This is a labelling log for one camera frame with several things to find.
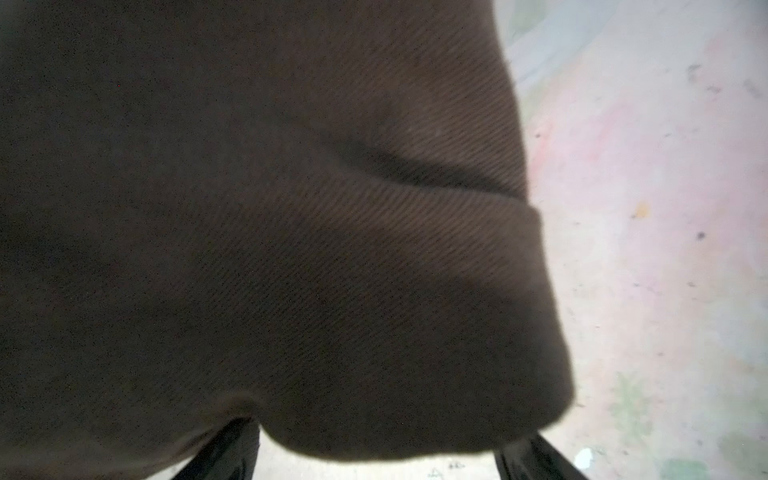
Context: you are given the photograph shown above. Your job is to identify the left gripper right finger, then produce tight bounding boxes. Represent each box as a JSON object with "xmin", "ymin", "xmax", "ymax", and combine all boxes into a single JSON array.
[{"xmin": 494, "ymin": 434, "xmax": 587, "ymax": 480}]

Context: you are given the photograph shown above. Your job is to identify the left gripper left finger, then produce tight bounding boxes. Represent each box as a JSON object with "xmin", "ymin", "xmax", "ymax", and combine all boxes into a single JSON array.
[{"xmin": 173, "ymin": 419, "xmax": 260, "ymax": 480}]

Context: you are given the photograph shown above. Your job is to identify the brown trousers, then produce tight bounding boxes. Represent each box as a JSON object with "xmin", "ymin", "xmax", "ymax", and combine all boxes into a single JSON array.
[{"xmin": 1, "ymin": 1, "xmax": 574, "ymax": 479}]

